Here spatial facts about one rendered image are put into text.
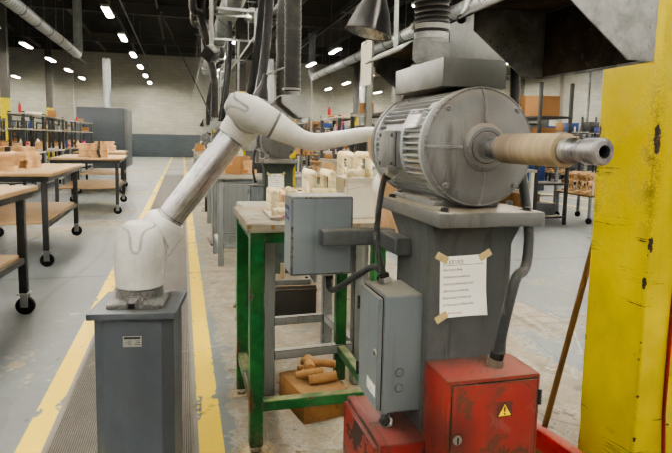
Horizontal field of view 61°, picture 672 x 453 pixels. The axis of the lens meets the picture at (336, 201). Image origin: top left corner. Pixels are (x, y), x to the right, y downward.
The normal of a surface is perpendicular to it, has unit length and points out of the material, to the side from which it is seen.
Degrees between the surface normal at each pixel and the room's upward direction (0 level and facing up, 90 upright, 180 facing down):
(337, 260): 90
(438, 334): 90
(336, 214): 90
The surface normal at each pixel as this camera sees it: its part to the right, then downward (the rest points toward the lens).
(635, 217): -0.97, 0.01
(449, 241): 0.24, 0.39
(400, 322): 0.25, 0.11
